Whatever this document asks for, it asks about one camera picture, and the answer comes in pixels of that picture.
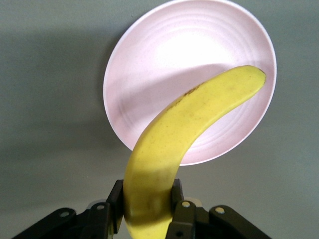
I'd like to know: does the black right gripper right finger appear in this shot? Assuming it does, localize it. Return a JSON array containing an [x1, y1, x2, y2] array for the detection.
[[165, 178, 273, 239]]

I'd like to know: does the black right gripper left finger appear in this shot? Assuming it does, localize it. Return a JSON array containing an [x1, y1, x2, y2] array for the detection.
[[9, 179, 125, 239]]

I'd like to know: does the yellow banana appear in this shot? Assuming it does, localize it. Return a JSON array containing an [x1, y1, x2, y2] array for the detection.
[[123, 65, 267, 239]]

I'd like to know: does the table cover cloth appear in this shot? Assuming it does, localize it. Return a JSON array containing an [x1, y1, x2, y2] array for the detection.
[[0, 0, 319, 239]]

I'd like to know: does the pink plate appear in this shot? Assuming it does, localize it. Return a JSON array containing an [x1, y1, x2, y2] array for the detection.
[[102, 0, 277, 167]]

